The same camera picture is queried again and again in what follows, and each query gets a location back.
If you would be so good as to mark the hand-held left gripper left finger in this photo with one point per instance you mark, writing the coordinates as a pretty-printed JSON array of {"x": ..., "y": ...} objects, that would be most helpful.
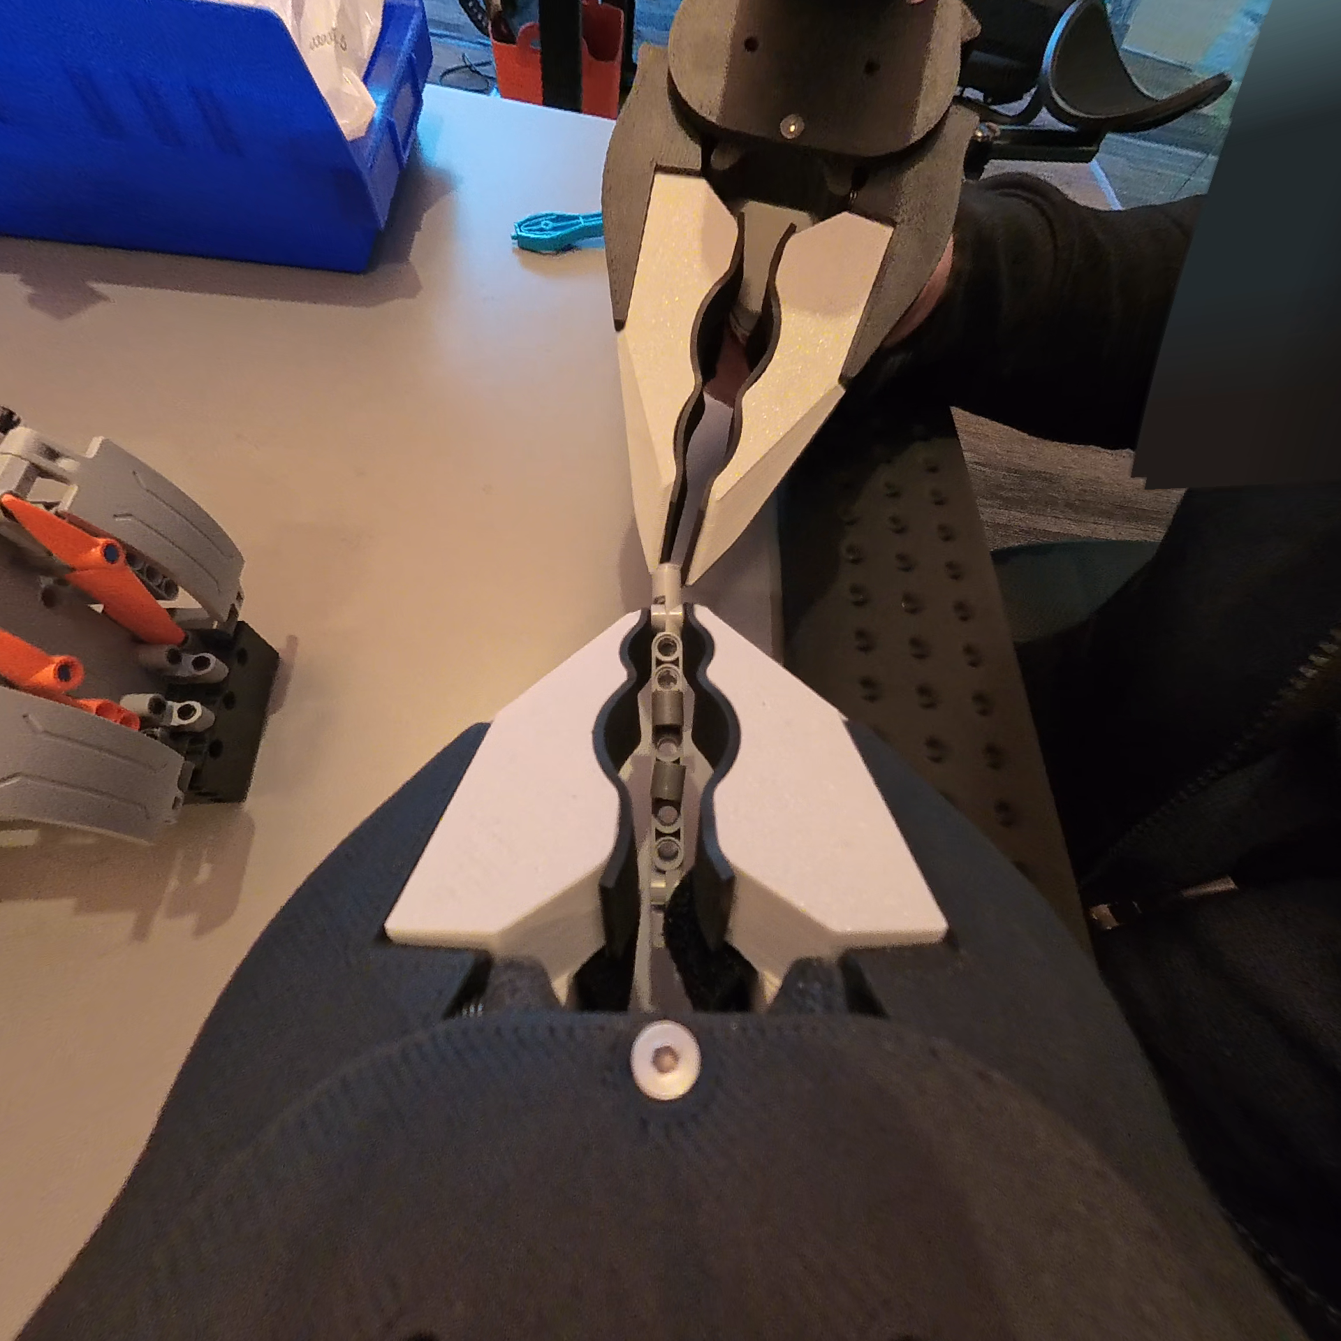
[{"x": 504, "y": 839}]

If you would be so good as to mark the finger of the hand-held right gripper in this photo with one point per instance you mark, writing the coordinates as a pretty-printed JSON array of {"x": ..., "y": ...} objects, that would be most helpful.
[
  {"x": 660, "y": 315},
  {"x": 818, "y": 315}
]

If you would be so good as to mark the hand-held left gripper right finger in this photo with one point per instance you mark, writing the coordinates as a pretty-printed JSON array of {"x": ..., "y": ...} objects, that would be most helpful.
[{"x": 828, "y": 839}]

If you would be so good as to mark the light grey holed brick beam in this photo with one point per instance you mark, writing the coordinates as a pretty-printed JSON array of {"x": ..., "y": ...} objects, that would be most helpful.
[{"x": 667, "y": 724}]

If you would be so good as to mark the person's right hand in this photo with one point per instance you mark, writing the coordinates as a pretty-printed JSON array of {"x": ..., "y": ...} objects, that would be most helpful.
[{"x": 941, "y": 283}]

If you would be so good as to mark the teal round object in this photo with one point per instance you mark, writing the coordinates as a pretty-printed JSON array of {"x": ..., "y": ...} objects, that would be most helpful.
[{"x": 550, "y": 230}]

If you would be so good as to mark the black studded foam pad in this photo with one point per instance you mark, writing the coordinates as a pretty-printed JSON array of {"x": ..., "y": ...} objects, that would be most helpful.
[{"x": 922, "y": 629}]

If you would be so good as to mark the black chair base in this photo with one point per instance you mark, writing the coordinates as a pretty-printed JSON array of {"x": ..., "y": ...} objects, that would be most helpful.
[{"x": 1090, "y": 83}]

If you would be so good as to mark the orange plastic object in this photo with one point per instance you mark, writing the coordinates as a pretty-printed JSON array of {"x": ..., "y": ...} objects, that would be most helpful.
[{"x": 520, "y": 63}]

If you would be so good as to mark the grey chair seat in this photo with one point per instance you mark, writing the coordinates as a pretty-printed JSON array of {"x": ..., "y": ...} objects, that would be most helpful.
[{"x": 1059, "y": 586}]

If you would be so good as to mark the white plastic bag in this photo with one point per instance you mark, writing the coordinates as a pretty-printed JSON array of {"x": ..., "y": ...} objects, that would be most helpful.
[{"x": 341, "y": 63}]

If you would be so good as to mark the grey orange toy brick model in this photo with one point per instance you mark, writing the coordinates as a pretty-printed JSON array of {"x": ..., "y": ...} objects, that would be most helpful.
[{"x": 116, "y": 629}]

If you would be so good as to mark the blue plastic bin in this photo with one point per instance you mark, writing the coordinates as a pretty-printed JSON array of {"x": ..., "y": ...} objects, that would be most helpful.
[{"x": 157, "y": 136}]

